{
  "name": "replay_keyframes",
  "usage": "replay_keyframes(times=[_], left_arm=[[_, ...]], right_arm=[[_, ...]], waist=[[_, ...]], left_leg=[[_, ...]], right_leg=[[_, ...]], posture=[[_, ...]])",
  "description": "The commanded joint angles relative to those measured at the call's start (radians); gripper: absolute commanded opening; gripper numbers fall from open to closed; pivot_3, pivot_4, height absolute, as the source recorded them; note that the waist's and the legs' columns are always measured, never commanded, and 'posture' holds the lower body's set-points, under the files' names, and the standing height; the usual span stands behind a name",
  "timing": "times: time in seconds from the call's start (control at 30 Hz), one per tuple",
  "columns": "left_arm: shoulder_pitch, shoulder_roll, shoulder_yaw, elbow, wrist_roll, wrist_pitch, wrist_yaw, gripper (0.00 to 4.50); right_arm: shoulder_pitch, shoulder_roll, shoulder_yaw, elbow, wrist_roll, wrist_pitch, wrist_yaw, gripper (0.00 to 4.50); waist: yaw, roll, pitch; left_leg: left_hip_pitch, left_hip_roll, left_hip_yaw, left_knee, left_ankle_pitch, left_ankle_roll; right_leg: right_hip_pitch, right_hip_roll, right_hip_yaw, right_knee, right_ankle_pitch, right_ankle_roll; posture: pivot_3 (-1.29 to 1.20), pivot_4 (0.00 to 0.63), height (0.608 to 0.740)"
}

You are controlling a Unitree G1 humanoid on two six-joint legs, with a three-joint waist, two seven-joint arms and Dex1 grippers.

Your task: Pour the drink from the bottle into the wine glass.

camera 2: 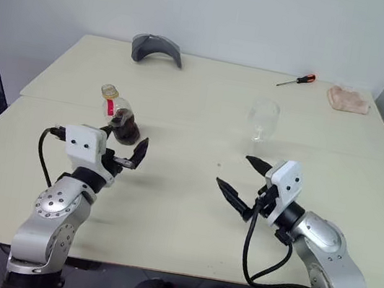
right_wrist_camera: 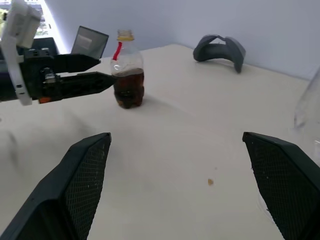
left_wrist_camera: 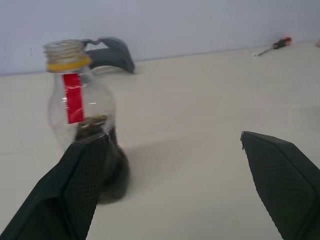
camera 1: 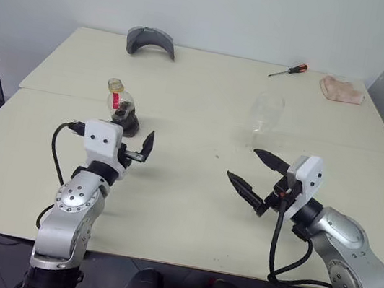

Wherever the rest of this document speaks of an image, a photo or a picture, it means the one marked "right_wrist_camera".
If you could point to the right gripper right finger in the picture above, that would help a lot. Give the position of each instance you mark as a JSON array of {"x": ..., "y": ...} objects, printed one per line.
[{"x": 290, "y": 185}]

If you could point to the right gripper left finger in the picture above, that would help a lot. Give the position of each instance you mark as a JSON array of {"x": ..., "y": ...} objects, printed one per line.
[{"x": 57, "y": 195}]

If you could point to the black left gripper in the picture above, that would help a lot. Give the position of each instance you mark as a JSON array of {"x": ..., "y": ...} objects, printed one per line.
[{"x": 35, "y": 75}]

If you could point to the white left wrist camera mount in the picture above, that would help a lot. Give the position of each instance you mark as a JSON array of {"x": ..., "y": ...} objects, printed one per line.
[{"x": 22, "y": 22}]

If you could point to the plastic bottle with dark drink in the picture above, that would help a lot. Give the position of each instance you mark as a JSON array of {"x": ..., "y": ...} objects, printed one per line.
[{"x": 128, "y": 85}]

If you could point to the dark open laptop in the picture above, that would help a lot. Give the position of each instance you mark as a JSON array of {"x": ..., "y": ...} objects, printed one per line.
[{"x": 88, "y": 41}]

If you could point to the gray curved headrest pad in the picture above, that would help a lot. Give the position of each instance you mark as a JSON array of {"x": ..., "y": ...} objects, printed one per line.
[{"x": 207, "y": 50}]

